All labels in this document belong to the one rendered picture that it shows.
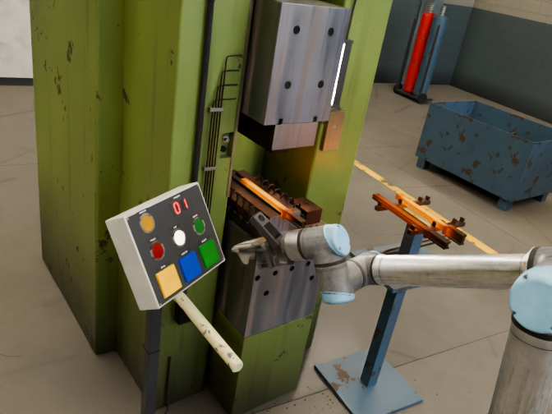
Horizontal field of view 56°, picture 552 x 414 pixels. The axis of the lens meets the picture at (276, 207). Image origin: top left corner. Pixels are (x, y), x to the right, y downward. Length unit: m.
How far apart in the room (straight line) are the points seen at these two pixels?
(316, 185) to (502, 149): 3.32
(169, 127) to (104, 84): 0.43
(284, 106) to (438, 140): 4.09
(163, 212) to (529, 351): 1.01
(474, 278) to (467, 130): 4.32
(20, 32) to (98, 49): 4.83
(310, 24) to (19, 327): 2.09
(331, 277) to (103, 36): 1.23
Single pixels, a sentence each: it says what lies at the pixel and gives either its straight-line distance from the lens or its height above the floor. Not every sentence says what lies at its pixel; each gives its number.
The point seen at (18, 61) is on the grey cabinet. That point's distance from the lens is 6.98.
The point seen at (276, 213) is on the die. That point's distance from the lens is 2.04.
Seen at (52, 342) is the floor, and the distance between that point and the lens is 2.91.
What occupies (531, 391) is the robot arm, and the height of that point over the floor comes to 1.20.
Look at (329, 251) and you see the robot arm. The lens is 1.42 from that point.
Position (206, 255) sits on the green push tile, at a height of 1.01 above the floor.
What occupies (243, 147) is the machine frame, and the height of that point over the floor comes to 1.08.
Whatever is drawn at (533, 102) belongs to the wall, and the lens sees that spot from 10.27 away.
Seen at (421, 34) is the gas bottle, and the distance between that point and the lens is 9.25.
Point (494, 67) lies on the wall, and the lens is 10.78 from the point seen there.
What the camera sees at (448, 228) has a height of 1.01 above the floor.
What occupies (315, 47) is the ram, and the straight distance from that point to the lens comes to 1.85.
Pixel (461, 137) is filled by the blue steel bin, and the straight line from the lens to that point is 5.65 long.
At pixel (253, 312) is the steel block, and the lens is 2.15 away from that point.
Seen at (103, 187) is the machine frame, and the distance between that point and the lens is 2.29.
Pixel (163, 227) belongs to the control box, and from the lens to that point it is 1.57.
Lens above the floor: 1.91
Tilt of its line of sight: 26 degrees down
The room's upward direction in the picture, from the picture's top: 10 degrees clockwise
